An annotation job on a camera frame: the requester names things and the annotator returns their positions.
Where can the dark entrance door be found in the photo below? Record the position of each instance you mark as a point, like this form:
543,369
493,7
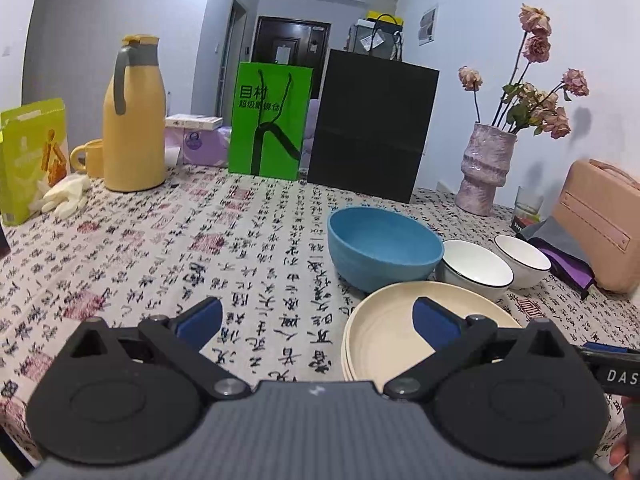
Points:
270,40

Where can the framed wall picture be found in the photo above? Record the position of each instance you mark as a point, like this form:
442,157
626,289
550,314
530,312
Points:
427,25

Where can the purple tissue pack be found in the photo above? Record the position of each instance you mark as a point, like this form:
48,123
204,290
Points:
200,147

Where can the person's right hand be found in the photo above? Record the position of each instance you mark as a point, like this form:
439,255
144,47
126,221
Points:
620,460

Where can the green paper bag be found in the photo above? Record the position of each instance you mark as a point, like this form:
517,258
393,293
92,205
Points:
245,150

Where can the grey refrigerator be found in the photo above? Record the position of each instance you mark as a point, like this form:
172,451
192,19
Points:
357,42

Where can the white rubber glove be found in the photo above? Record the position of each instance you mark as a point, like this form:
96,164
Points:
67,192

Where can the grey interior door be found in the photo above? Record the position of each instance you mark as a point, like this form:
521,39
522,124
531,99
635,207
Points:
232,45

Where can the clear drinking glass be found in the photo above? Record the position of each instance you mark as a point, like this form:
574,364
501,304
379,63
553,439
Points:
529,202

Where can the cream rimmed plate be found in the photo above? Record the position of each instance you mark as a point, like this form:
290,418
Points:
385,330

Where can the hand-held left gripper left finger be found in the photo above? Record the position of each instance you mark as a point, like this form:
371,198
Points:
200,322

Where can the small dark red box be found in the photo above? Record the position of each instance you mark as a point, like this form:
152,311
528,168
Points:
522,224

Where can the clear plastic pouch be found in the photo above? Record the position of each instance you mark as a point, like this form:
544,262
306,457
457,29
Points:
372,40

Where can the flat white box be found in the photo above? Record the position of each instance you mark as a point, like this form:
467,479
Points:
192,121

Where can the yellow-green snack box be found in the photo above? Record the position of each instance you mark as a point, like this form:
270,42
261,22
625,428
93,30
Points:
25,170

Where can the blue bowl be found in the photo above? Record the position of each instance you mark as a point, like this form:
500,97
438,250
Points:
380,255

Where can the yellow thermos jug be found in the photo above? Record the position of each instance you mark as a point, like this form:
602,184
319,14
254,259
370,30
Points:
135,140

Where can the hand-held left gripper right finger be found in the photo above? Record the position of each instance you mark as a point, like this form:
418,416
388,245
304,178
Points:
435,325

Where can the black paper bag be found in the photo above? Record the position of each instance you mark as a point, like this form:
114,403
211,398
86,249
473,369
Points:
370,135

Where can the yellow mug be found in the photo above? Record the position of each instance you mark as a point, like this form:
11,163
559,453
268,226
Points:
92,157

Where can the white bowl black rim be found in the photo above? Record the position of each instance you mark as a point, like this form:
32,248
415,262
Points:
525,255
475,265

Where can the dried pink flowers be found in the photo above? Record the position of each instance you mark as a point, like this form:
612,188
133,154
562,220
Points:
536,47

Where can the calligraphy print tablecloth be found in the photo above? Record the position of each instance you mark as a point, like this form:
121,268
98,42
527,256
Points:
175,260

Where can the yellow box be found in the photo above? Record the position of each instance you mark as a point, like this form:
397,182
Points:
375,14

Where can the grey cloth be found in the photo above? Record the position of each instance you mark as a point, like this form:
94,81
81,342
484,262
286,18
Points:
555,235

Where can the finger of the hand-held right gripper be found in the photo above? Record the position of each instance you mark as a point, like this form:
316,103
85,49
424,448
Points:
600,349

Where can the pink case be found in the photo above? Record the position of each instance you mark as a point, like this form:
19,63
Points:
595,225

